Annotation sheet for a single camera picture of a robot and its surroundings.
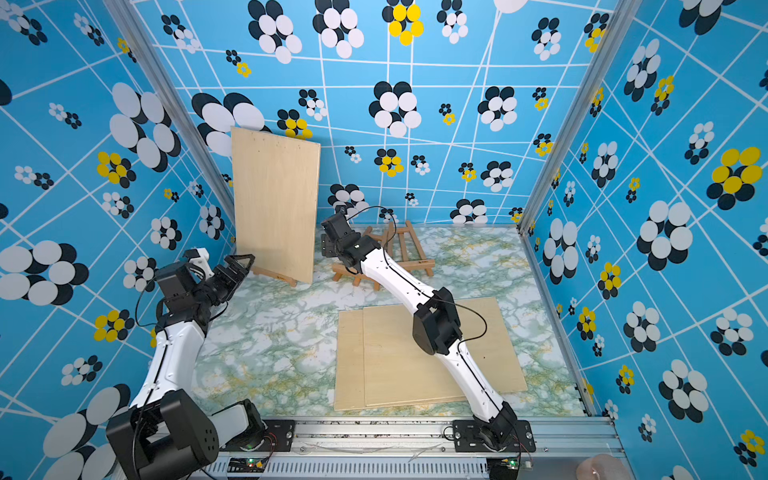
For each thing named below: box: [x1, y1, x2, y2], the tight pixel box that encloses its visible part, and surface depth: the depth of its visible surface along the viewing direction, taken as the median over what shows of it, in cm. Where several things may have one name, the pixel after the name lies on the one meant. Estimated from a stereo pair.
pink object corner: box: [576, 454, 630, 480], surface depth 69 cm
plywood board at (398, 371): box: [363, 297, 528, 407], surface depth 86 cm
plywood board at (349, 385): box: [334, 309, 365, 411], surface depth 87 cm
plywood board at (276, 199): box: [231, 126, 322, 284], surface depth 91 cm
